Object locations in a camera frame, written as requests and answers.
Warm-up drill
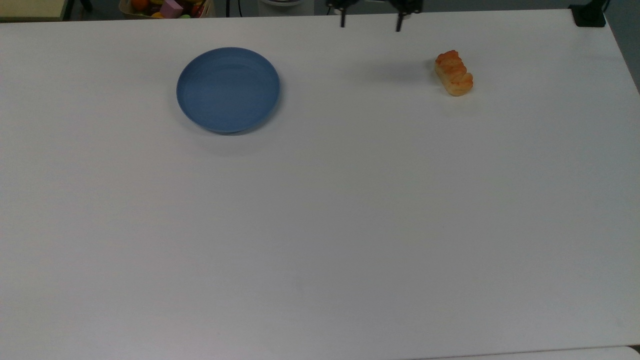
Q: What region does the purple toy block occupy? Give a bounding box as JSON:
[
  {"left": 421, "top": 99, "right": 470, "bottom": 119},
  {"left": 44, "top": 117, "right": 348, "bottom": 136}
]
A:
[{"left": 159, "top": 0, "right": 185, "bottom": 19}]

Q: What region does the basket with toys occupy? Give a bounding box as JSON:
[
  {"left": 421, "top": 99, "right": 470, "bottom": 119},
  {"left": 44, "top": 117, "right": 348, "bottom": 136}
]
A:
[{"left": 118, "top": 0, "right": 216, "bottom": 20}]

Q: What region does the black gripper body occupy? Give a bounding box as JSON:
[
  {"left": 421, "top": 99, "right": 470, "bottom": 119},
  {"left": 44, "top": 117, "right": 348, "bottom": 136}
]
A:
[{"left": 325, "top": 0, "right": 424, "bottom": 16}]

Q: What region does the blue round plate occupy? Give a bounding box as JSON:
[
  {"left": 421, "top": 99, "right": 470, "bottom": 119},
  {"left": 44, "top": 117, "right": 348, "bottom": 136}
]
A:
[{"left": 175, "top": 46, "right": 281, "bottom": 135}]

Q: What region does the orange bread loaf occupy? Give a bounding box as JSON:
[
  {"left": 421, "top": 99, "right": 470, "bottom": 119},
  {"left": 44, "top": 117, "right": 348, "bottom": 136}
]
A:
[{"left": 433, "top": 49, "right": 474, "bottom": 97}]

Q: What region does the yellow table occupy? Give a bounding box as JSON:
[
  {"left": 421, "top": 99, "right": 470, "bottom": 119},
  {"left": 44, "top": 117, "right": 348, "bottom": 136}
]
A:
[{"left": 0, "top": 0, "right": 69, "bottom": 22}]

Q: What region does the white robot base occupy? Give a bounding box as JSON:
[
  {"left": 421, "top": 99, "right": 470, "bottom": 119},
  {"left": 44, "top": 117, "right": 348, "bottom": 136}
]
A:
[{"left": 257, "top": 0, "right": 316, "bottom": 16}]

